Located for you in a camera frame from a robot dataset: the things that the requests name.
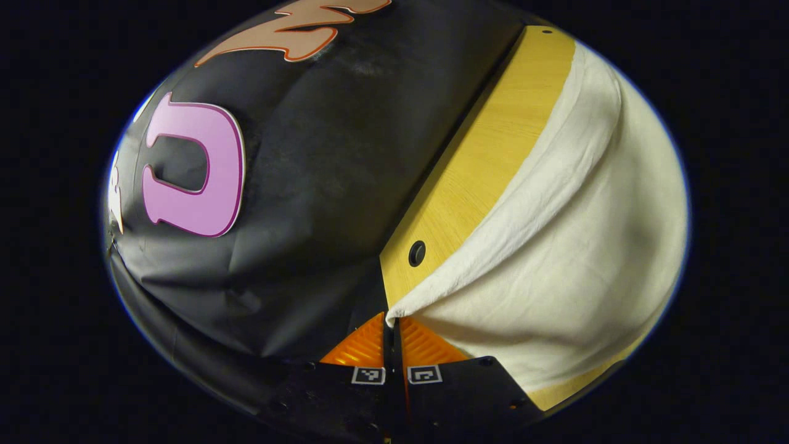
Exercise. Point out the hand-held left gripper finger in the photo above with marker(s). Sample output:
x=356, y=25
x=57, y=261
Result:
x=388, y=351
x=399, y=351

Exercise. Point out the white jeans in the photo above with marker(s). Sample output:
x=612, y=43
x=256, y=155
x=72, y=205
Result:
x=585, y=246

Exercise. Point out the black backdrop cloth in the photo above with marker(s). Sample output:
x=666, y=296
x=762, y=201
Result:
x=320, y=185

